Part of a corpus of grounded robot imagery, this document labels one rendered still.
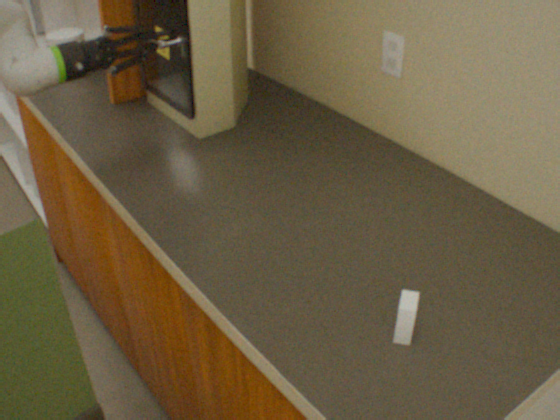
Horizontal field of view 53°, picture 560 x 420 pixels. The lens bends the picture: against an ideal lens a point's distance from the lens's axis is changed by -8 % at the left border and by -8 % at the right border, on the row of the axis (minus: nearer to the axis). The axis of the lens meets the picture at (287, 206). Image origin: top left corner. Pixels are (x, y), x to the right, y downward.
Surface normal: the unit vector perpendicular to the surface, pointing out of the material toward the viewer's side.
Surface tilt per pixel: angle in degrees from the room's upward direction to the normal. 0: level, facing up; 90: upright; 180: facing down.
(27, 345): 90
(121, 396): 0
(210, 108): 90
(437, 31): 90
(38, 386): 90
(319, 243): 0
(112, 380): 0
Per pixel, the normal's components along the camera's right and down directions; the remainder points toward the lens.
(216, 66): 0.60, 0.44
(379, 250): 0.00, -0.83
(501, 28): -0.80, 0.33
